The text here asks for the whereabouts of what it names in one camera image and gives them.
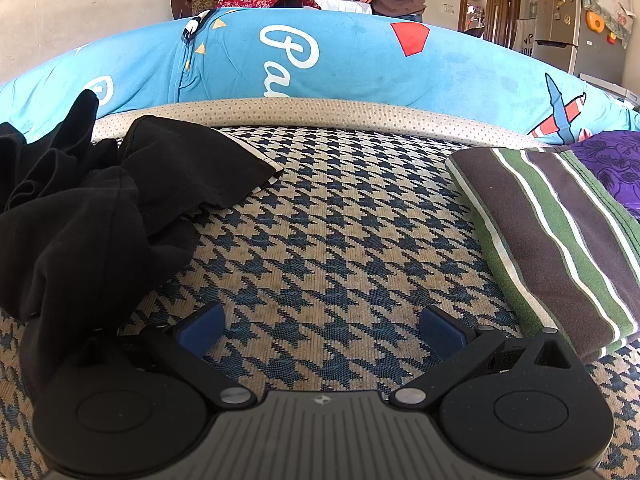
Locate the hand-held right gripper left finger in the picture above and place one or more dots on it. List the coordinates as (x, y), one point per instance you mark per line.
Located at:
(202, 330)

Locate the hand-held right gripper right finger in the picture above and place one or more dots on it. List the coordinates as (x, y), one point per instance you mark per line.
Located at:
(442, 332)

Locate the black t-shirt with red print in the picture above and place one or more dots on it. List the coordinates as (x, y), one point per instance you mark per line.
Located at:
(75, 220)

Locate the green brown striped folded shirt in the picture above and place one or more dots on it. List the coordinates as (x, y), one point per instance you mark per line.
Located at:
(550, 240)

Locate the houndstooth bed mat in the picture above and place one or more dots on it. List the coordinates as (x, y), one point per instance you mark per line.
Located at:
(325, 235)

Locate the purple floral garment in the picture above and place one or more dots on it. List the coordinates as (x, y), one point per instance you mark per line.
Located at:
(612, 165)

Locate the blue printed quilt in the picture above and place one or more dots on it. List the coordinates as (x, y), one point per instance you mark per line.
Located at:
(350, 60)

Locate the white appliance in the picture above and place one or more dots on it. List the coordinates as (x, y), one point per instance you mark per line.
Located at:
(610, 90)

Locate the white printed towel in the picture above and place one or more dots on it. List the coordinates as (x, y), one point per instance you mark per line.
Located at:
(526, 37)

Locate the wooden door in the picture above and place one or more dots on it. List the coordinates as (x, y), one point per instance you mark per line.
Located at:
(497, 15)

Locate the grey refrigerator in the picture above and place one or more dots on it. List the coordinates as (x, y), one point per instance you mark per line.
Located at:
(560, 25)

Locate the white tablecloth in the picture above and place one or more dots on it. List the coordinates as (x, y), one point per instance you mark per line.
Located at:
(345, 6)

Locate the orange round magnet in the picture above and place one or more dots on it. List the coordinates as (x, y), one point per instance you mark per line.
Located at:
(595, 22)

